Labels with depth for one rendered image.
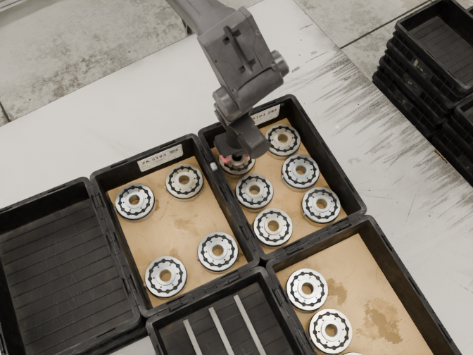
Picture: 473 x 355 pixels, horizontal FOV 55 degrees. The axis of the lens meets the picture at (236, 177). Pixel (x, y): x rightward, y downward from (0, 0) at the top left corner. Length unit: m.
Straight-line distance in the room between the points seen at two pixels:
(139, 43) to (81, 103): 1.13
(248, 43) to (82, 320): 0.83
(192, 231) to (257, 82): 0.66
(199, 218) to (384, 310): 0.52
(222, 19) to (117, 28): 2.19
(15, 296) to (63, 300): 0.12
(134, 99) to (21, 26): 1.48
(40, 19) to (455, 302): 2.52
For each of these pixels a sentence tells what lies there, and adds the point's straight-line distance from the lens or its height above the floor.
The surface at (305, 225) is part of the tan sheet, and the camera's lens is 1.24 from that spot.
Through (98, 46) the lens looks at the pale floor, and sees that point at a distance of 2.74.
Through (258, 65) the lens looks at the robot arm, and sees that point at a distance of 0.64.
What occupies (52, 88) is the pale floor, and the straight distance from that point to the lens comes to 2.64.
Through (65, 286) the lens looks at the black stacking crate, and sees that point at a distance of 1.25.
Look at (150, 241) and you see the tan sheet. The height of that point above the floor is 0.83.
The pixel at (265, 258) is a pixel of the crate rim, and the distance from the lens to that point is 1.10.
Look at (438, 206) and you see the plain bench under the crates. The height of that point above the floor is 0.70.
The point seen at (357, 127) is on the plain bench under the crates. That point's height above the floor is 0.70.
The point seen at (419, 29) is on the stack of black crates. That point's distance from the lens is 2.22.
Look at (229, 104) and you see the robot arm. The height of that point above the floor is 1.45.
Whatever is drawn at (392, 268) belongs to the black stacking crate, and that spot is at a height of 0.89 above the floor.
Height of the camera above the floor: 1.99
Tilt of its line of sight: 64 degrees down
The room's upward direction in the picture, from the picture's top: 2 degrees clockwise
